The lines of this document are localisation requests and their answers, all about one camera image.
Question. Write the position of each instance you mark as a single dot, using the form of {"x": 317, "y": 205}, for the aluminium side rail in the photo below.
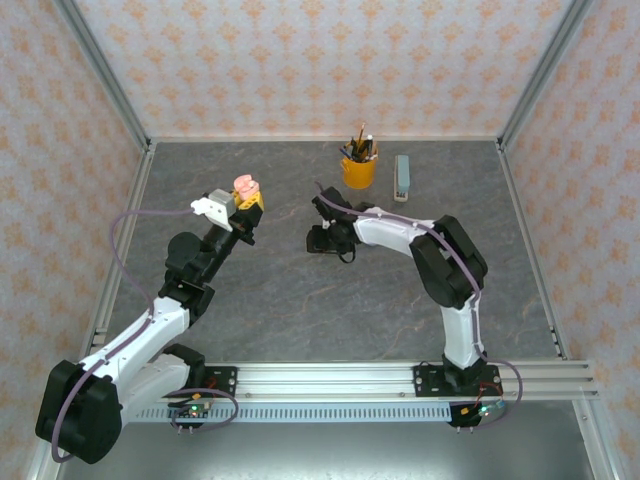
{"x": 135, "y": 200}
{"x": 516, "y": 200}

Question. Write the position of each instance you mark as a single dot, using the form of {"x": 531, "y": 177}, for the white-tipped pen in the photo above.
{"x": 370, "y": 141}

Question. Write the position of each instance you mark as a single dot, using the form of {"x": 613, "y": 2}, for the aluminium back rail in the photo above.
{"x": 325, "y": 138}

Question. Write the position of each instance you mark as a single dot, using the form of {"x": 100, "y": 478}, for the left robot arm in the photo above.
{"x": 75, "y": 410}

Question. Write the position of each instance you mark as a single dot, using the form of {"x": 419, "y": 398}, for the grey-blue stapler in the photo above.
{"x": 402, "y": 175}

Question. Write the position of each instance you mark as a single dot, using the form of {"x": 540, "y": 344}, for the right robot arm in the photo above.
{"x": 450, "y": 265}

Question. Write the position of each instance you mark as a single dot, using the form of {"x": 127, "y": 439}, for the black pen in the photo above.
{"x": 354, "y": 148}

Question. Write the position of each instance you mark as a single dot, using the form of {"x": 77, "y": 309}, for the grey metal panel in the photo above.
{"x": 325, "y": 452}

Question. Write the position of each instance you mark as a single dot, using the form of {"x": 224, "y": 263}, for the yellow pen cup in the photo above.
{"x": 359, "y": 175}

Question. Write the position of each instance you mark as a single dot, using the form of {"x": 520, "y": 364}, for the blue pen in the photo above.
{"x": 346, "y": 151}

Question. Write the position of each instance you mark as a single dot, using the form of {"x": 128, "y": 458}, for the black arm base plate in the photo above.
{"x": 427, "y": 380}
{"x": 225, "y": 380}

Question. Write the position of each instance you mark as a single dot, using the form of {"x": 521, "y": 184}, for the brown pencil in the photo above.
{"x": 360, "y": 132}

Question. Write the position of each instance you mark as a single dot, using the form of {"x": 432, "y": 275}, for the aluminium frame post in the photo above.
{"x": 541, "y": 75}
{"x": 106, "y": 75}

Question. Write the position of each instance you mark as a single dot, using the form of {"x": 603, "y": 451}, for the aluminium frame leg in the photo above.
{"x": 595, "y": 445}
{"x": 36, "y": 474}

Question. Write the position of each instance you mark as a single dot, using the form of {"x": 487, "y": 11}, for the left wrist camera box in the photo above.
{"x": 214, "y": 211}

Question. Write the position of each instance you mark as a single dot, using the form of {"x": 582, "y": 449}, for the aluminium mounting rail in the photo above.
{"x": 325, "y": 380}

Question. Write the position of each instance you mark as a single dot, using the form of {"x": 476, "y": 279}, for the pink earbud charging case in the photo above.
{"x": 245, "y": 185}

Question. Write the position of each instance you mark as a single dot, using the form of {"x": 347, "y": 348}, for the small circuit board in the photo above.
{"x": 485, "y": 410}
{"x": 192, "y": 411}

